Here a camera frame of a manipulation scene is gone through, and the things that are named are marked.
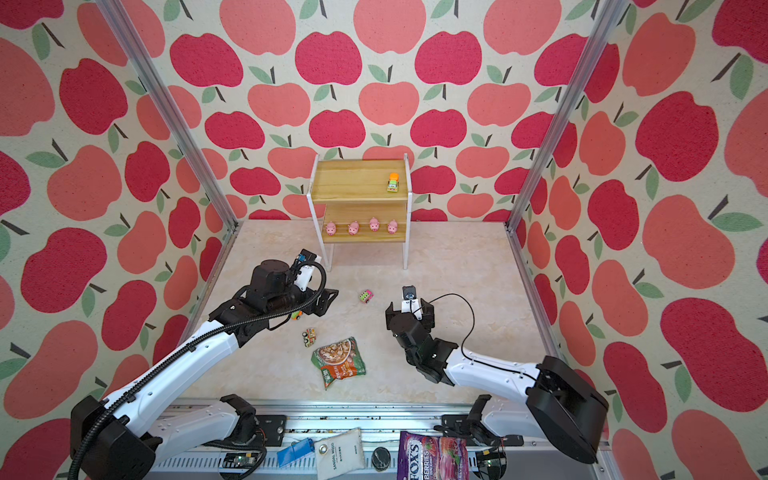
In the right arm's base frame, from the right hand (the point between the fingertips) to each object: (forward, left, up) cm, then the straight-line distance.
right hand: (411, 304), depth 84 cm
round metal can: (-37, +5, -3) cm, 37 cm away
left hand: (-2, +22, +9) cm, 24 cm away
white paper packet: (-36, +15, -11) cm, 41 cm away
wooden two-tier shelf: (+21, +16, +19) cm, 33 cm away
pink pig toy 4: (+25, +8, +6) cm, 26 cm away
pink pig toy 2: (+23, +20, +6) cm, 31 cm away
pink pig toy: (+22, +27, +6) cm, 36 cm away
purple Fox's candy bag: (-35, -7, -9) cm, 37 cm away
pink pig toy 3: (+26, +14, +5) cm, 30 cm away
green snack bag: (-14, +19, -11) cm, 27 cm away
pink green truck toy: (+8, +15, -11) cm, 20 cm away
